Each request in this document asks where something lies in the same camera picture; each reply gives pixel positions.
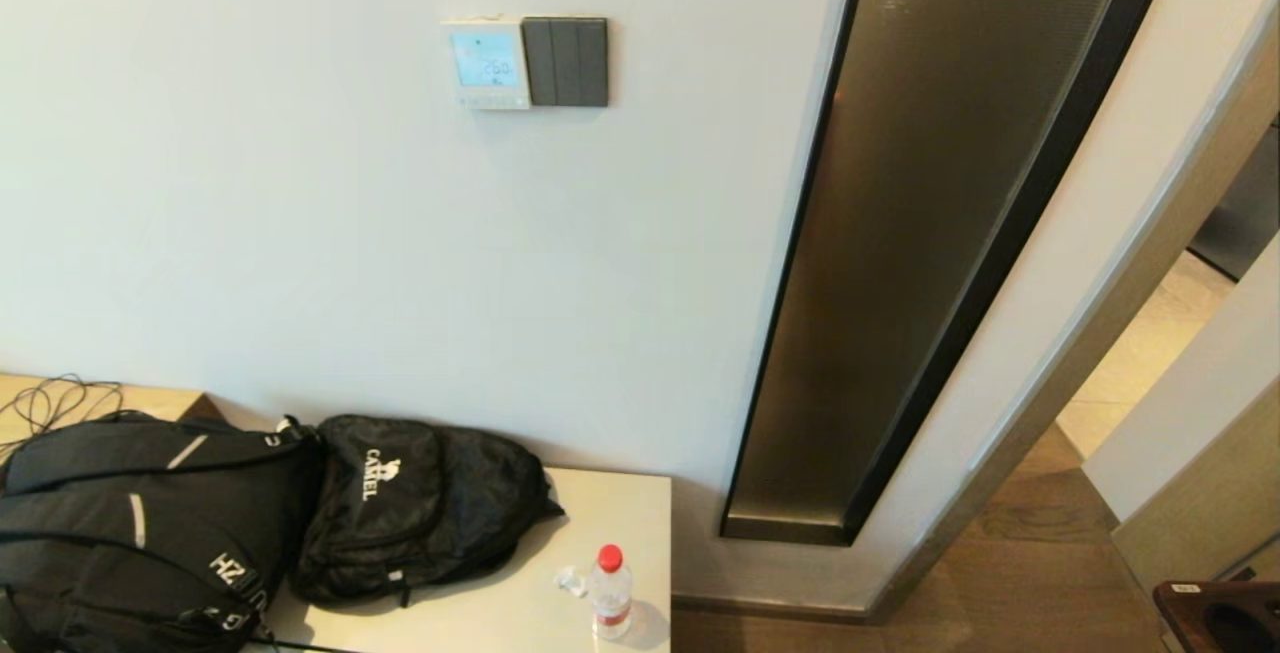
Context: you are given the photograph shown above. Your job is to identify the beige door frame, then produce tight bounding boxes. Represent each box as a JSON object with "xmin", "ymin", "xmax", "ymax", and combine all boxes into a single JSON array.
[{"xmin": 865, "ymin": 0, "xmax": 1280, "ymax": 626}]

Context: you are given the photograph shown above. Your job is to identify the light wood desk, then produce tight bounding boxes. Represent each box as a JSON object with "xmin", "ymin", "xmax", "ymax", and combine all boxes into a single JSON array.
[{"xmin": 0, "ymin": 373, "xmax": 227, "ymax": 436}]

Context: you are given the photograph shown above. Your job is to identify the dark grey wall switch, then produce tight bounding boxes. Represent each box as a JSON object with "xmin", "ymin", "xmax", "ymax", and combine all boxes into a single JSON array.
[{"xmin": 521, "ymin": 16, "xmax": 610, "ymax": 109}]

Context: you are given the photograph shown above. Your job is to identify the light wood door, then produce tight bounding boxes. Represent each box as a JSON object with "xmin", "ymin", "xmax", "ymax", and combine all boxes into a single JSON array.
[{"xmin": 1110, "ymin": 373, "xmax": 1280, "ymax": 596}]

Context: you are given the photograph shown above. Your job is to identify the white low cabinet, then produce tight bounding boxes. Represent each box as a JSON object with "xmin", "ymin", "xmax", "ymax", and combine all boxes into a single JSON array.
[{"xmin": 240, "ymin": 465, "xmax": 673, "ymax": 653}]

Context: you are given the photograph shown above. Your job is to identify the white wall thermostat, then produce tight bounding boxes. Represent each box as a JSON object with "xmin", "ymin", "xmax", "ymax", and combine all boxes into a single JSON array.
[{"xmin": 441, "ymin": 17, "xmax": 533, "ymax": 112}]

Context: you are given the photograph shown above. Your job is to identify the large black grey-striped backpack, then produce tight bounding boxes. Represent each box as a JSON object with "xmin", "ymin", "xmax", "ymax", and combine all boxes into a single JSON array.
[{"xmin": 0, "ymin": 410, "xmax": 327, "ymax": 653}]

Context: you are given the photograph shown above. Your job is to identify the clear red-capped water bottle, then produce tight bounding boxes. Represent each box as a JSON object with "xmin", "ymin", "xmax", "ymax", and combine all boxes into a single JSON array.
[{"xmin": 588, "ymin": 545, "xmax": 634, "ymax": 641}]

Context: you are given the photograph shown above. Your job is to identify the black cable bundle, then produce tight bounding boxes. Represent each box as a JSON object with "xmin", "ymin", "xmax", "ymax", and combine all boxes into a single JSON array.
[{"xmin": 0, "ymin": 373, "xmax": 127, "ymax": 456}]

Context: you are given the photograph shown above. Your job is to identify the black Camel logo backpack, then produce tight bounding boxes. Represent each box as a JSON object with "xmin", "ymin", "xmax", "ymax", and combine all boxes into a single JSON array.
[{"xmin": 288, "ymin": 414, "xmax": 566, "ymax": 607}]

